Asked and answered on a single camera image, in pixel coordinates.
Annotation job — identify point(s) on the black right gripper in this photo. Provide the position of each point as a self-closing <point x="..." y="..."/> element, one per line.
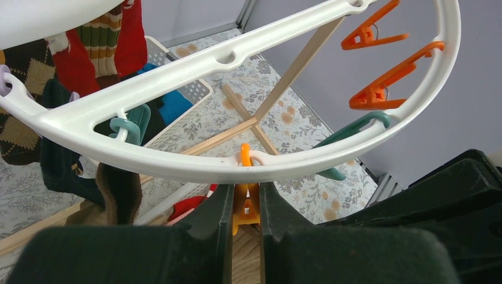
<point x="460" y="203"/>

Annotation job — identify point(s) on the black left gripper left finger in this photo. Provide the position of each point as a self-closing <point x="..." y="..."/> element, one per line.
<point x="196" y="249"/>

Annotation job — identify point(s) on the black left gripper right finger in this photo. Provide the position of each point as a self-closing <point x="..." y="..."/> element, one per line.
<point x="294" y="250"/>

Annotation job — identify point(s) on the rim orange clip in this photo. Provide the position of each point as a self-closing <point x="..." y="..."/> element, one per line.
<point x="246" y="205"/>

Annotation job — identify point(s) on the tan ribbed sock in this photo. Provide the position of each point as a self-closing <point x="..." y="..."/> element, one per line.
<point x="122" y="194"/>

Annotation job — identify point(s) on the lower orange clip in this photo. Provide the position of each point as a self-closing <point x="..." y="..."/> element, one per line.
<point x="375" y="96"/>

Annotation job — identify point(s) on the inner teal clip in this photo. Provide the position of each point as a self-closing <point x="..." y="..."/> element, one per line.
<point x="136" y="123"/>

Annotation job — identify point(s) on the upper orange clip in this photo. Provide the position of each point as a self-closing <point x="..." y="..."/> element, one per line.
<point x="367" y="34"/>

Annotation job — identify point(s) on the red sock in basket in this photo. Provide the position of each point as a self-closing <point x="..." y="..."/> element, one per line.
<point x="186" y="206"/>

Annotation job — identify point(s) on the white front laundry basket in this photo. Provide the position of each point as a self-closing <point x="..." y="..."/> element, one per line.
<point x="186" y="191"/>

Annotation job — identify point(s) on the white perforated back basket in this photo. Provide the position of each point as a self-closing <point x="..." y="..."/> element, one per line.
<point x="124" y="147"/>

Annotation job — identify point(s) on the blue cloth in basket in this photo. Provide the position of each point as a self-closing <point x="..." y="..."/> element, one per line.
<point x="170" y="106"/>

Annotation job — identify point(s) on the black hanging sock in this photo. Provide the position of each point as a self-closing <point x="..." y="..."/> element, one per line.
<point x="57" y="162"/>

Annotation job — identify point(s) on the red hanging sock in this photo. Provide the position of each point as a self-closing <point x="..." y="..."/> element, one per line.
<point x="74" y="68"/>

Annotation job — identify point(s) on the green striped hanging sock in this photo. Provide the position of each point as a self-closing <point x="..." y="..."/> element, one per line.
<point x="100" y="40"/>

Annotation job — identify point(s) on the brown argyle hanging sock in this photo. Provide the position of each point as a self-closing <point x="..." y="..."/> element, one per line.
<point x="31" y="66"/>

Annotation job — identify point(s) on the wooden rack frame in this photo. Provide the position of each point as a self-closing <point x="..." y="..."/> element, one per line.
<point x="315" y="43"/>

